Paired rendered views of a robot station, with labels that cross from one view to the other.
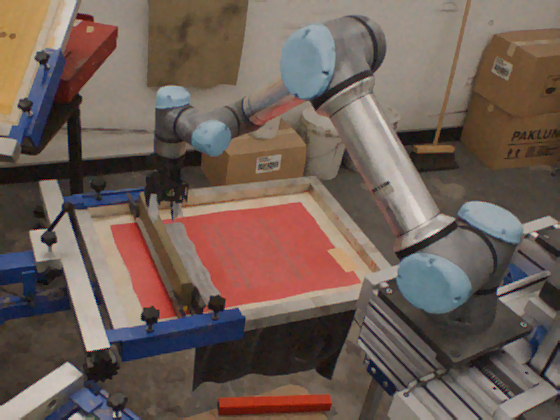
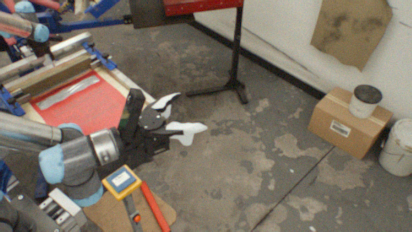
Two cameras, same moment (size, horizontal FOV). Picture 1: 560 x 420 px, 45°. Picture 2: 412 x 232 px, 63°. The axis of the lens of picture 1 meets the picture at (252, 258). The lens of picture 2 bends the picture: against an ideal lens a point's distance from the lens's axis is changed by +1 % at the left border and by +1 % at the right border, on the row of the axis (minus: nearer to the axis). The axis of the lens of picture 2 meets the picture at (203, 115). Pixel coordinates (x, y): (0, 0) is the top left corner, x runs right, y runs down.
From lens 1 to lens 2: 2.26 m
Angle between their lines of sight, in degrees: 53
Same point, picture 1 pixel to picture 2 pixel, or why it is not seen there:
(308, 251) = (96, 128)
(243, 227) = (106, 100)
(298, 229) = (115, 119)
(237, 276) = (63, 109)
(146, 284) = not seen: hidden behind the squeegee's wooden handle
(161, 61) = (320, 34)
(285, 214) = not seen: hidden behind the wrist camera
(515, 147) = not seen: outside the picture
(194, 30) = (346, 24)
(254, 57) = (388, 62)
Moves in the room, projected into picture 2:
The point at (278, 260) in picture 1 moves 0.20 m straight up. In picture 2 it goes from (82, 119) to (71, 91)
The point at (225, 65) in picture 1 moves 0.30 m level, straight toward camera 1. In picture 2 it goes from (361, 56) to (328, 65)
